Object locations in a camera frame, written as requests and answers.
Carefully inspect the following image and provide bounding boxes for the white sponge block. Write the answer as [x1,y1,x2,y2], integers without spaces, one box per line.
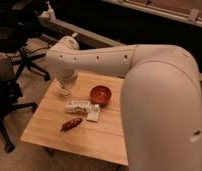
[86,104,101,122]

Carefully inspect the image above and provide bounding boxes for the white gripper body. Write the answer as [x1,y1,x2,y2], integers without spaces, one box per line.
[57,76,77,96]

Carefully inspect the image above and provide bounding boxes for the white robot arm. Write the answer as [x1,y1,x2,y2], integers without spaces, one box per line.
[47,36,202,171]

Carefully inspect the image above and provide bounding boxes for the black office chair front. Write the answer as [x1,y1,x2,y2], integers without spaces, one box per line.
[0,56,38,154]

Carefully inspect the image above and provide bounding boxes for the black office chair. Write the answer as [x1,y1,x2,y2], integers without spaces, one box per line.
[0,56,38,154]
[0,0,50,81]

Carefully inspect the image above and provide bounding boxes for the red bowl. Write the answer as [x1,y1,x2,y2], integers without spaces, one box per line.
[90,85,112,106]

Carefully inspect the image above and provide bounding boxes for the white spray bottle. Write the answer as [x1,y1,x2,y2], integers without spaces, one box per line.
[41,1,56,20]

